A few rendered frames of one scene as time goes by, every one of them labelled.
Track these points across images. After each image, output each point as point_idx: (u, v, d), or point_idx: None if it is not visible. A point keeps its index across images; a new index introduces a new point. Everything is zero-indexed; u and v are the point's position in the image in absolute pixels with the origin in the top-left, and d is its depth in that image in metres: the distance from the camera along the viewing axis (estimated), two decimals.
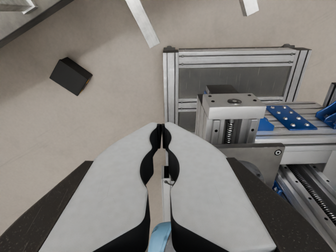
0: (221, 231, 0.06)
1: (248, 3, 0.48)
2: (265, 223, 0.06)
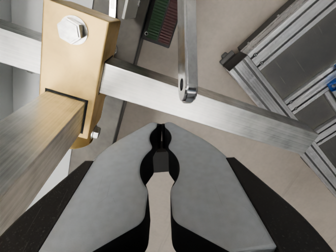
0: (221, 231, 0.06)
1: None
2: (265, 223, 0.06)
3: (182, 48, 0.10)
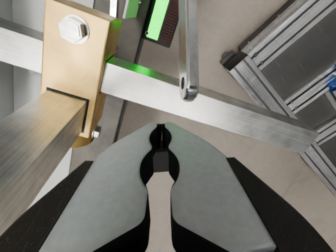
0: (221, 231, 0.06)
1: None
2: (265, 223, 0.06)
3: (183, 47, 0.10)
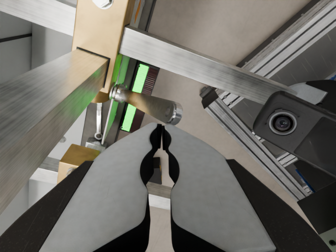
0: (221, 233, 0.06)
1: None
2: (264, 224, 0.06)
3: (159, 104, 0.13)
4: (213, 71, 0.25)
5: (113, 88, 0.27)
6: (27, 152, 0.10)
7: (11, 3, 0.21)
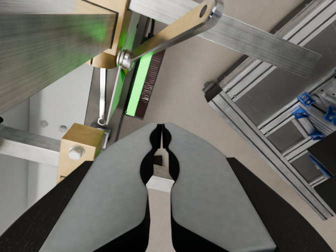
0: (221, 231, 0.06)
1: (295, 64, 0.25)
2: (265, 223, 0.06)
3: (187, 16, 0.11)
4: (231, 29, 0.23)
5: (120, 53, 0.25)
6: (27, 49, 0.08)
7: None
